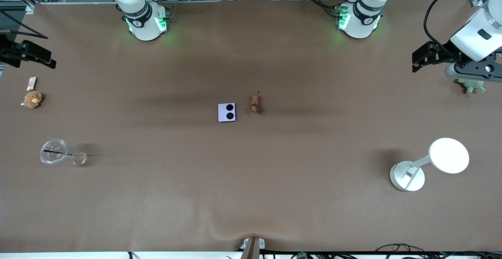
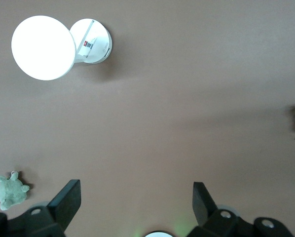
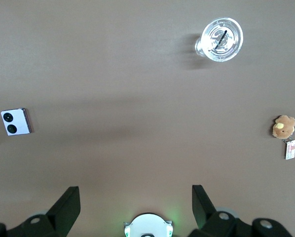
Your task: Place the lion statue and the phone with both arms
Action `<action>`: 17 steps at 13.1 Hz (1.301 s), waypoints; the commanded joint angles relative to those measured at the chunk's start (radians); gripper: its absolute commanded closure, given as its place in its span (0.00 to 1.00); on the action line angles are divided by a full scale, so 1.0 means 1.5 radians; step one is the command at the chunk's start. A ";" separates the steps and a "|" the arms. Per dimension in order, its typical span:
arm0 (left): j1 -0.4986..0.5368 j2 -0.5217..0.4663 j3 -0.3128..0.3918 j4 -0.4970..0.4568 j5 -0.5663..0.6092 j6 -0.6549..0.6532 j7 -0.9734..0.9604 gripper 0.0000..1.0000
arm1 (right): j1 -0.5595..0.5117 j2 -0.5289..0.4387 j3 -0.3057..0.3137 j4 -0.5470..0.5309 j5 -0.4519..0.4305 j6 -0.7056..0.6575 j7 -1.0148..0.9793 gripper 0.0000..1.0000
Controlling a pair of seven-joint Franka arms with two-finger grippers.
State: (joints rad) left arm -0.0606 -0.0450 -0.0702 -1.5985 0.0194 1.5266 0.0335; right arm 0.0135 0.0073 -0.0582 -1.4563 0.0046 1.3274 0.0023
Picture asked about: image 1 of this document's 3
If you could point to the small printed tag card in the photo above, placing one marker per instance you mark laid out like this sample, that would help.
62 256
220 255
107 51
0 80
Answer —
31 83

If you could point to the white round desk lamp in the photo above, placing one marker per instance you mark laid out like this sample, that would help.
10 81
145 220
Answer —
449 155

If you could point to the small clear plastic lid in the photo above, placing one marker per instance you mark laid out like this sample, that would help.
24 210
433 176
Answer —
79 158

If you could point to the black drinking straw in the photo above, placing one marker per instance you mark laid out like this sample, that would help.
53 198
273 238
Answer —
55 151

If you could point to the small brown toy dog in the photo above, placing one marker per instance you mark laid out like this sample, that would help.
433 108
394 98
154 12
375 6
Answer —
255 103

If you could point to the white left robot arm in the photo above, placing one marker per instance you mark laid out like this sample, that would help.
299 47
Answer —
361 20

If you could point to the lilac flip phone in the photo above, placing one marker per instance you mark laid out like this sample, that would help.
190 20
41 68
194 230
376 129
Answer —
227 112

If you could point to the green plush toy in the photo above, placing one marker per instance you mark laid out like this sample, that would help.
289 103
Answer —
472 86

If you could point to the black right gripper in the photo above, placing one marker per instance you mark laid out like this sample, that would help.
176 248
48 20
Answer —
8 50

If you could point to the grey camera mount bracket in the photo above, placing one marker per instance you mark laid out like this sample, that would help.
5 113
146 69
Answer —
252 247

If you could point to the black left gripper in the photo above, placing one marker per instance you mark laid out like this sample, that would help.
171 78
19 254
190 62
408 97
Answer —
449 53

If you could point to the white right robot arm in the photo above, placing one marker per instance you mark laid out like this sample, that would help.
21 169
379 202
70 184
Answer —
143 20

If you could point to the brown plush toy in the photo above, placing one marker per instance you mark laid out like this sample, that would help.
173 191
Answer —
32 99

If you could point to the clear plastic cup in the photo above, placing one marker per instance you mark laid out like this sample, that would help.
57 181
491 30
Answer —
53 152

